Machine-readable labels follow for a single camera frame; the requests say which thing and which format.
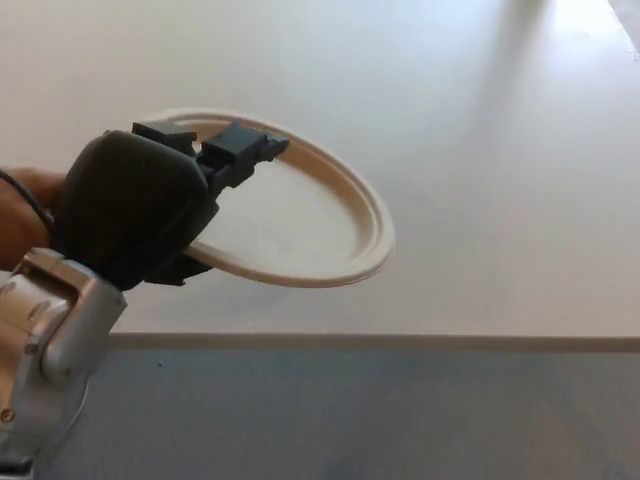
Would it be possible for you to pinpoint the person's bare hand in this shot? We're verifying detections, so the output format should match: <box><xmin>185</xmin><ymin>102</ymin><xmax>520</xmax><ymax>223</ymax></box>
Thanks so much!
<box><xmin>0</xmin><ymin>166</ymin><xmax>65</xmax><ymax>271</ymax></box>

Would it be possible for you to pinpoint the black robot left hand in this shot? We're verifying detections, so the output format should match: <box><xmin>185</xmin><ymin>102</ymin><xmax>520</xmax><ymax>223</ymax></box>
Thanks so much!
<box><xmin>51</xmin><ymin>118</ymin><xmax>291</xmax><ymax>291</ymax></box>

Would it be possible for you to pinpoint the beige paper plate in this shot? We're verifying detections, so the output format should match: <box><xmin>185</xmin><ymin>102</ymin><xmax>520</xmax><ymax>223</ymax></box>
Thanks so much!
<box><xmin>144</xmin><ymin>105</ymin><xmax>397</xmax><ymax>290</ymax></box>

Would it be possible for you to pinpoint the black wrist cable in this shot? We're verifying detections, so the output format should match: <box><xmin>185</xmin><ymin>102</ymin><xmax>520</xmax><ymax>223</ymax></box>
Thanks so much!
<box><xmin>0</xmin><ymin>168</ymin><xmax>55</xmax><ymax>234</ymax></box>

